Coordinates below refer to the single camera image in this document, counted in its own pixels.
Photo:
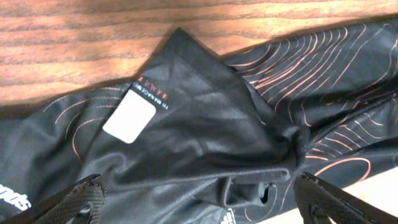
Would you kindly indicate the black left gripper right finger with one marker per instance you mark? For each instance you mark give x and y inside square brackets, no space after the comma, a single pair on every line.
[320,202]

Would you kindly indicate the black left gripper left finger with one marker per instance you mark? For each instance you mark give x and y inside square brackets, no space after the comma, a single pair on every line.
[80,203]

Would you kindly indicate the black printed cycling jersey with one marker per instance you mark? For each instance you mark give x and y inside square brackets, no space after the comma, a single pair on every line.
[194,139]

